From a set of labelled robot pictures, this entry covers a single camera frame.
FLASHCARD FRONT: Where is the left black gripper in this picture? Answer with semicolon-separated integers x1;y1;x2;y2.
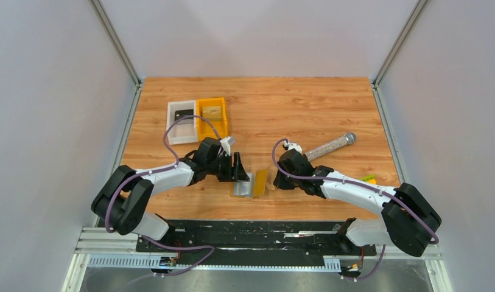
206;152;250;183

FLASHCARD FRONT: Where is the yellow leather card holder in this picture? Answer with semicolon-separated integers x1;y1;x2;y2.
230;168;275;198

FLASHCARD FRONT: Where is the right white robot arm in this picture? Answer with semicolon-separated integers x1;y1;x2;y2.
273;149;442;257

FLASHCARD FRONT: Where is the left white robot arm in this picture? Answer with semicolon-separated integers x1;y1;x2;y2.
91;137;250;251

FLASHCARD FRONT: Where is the gold VIP card in bin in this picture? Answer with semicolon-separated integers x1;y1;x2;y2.
202;106;223;121

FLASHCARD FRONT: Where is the black card in bin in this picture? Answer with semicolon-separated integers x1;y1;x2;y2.
174;109;194;125

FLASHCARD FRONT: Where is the glitter silver microphone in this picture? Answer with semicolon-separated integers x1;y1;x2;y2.
304;132;356;161

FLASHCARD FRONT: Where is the yellow plastic bin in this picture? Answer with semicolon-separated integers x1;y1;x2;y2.
196;97;229;141

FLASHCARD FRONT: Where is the white plastic bin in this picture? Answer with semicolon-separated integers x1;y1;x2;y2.
166;100;198;145

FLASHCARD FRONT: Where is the yellow plastic tool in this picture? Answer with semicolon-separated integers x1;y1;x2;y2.
360;175;377;184

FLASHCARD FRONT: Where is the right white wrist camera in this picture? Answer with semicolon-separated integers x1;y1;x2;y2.
283;141;303;153

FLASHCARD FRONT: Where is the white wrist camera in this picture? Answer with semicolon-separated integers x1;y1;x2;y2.
219;136;236;156
283;141;303;153

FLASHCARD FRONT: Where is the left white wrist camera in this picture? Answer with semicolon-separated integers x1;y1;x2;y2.
219;136;236;156

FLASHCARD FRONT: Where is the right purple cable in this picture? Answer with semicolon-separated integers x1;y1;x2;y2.
271;139;440;282

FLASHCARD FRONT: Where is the purple cable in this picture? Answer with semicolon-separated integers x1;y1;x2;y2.
271;139;440;282
105;115;224;276

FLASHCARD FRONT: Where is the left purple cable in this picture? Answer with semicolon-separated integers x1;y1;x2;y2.
105;115;224;276

